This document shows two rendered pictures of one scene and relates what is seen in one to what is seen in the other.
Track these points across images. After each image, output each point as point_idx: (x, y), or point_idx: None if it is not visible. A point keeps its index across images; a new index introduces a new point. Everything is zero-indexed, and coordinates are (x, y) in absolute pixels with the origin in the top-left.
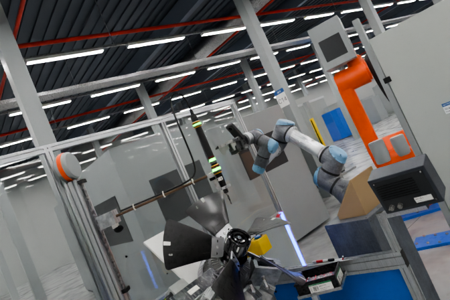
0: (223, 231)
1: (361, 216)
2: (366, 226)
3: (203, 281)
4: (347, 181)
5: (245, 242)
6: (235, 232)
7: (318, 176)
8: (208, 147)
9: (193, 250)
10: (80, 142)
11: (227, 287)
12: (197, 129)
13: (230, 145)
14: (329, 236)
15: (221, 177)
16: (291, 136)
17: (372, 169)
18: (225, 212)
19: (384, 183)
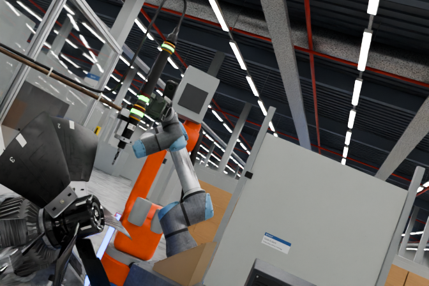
0: (72, 186)
1: (181, 285)
2: None
3: (7, 231)
4: (193, 239)
5: (97, 226)
6: (93, 202)
7: (172, 209)
8: (155, 83)
9: (37, 181)
10: None
11: (62, 275)
12: (165, 54)
13: (153, 101)
14: (127, 278)
15: (135, 126)
16: None
17: (215, 246)
18: (90, 165)
19: (269, 283)
